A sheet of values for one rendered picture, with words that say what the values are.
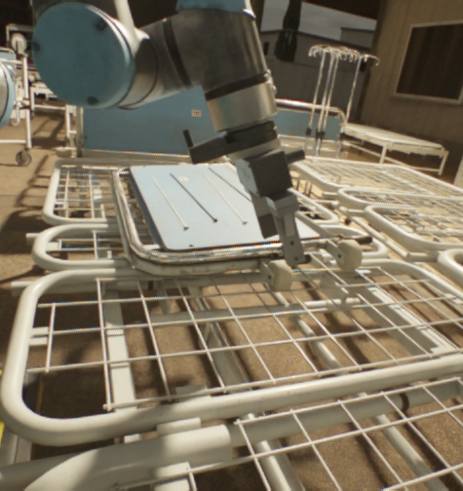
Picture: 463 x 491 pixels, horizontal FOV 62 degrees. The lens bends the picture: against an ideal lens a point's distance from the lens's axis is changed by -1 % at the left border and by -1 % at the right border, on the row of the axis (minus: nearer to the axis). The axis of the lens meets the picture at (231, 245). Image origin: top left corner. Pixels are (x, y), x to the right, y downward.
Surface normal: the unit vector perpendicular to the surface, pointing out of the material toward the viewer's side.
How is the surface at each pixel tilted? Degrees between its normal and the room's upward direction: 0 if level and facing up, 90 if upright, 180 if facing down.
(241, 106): 88
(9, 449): 0
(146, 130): 90
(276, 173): 83
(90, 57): 95
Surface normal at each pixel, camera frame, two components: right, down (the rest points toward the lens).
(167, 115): 0.33, 0.41
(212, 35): -0.11, 0.34
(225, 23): 0.18, 0.29
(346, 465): 0.13, -0.91
